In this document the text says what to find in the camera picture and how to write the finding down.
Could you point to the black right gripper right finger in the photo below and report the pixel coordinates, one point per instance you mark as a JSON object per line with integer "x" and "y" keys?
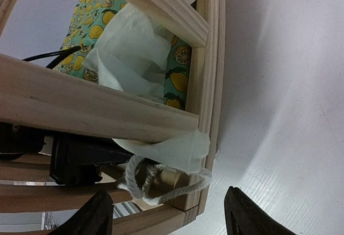
{"x": 244, "y": 216}

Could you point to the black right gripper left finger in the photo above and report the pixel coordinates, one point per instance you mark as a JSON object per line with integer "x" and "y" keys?
{"x": 95, "y": 217}

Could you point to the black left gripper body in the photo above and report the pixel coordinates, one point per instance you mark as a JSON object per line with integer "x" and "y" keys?
{"x": 17, "y": 140}

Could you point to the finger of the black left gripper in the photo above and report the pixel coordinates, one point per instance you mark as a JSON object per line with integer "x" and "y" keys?
{"x": 76, "y": 159}

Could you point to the lemon print bed cushion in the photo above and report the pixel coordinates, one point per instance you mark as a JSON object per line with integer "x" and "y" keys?
{"x": 123, "y": 49}

